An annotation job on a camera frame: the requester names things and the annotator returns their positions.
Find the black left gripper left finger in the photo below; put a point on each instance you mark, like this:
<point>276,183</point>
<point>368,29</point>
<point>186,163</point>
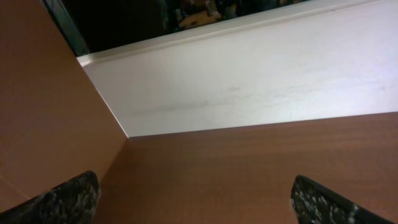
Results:
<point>73,201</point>

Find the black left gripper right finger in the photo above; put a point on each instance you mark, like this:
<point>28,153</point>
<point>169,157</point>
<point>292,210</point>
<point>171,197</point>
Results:
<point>314,203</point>

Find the left wooden side panel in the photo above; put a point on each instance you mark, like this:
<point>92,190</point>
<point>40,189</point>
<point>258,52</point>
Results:
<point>54,123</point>

